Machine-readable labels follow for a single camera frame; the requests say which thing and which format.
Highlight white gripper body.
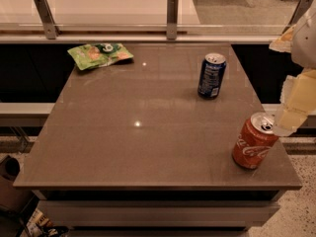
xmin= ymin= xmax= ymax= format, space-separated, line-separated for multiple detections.
xmin=291 ymin=7 xmax=316 ymax=69

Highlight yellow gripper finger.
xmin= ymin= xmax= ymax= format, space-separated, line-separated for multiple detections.
xmin=269 ymin=26 xmax=295 ymax=53
xmin=273 ymin=68 xmax=316 ymax=136

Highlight red coke can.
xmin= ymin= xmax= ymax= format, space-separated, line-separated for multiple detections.
xmin=232 ymin=113 xmax=278 ymax=170

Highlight blue pepsi can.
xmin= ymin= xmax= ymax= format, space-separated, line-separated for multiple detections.
xmin=197 ymin=52 xmax=226 ymax=99

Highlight green rice chip bag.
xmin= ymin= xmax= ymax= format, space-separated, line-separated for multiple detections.
xmin=67 ymin=43 xmax=133 ymax=71

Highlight grey table drawer base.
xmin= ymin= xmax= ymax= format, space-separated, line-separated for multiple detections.
xmin=39 ymin=191 xmax=279 ymax=229

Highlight packaged items on floor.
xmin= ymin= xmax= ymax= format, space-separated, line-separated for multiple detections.
xmin=26 ymin=209 xmax=69 ymax=237

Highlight dark bin at left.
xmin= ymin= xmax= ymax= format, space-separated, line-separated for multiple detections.
xmin=0 ymin=156 xmax=34 ymax=213

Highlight right metal railing bracket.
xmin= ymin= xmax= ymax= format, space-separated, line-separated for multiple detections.
xmin=283 ymin=0 xmax=314 ymax=33

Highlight left metal railing bracket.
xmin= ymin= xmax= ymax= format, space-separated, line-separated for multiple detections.
xmin=34 ymin=0 xmax=59 ymax=40

